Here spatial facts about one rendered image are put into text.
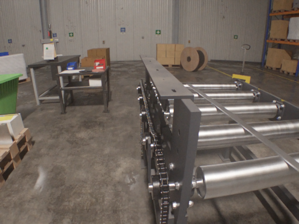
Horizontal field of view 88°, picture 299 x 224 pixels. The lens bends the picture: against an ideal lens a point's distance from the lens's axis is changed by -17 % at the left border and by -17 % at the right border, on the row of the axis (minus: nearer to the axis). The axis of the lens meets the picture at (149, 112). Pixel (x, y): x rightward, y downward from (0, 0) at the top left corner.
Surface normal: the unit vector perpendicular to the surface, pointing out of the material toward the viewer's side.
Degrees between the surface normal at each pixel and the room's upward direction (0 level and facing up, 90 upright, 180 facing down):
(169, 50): 90
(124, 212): 0
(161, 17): 90
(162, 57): 90
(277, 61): 90
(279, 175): 65
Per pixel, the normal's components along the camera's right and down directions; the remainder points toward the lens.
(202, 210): 0.00, -0.92
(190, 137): 0.10, 0.38
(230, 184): 0.08, -0.05
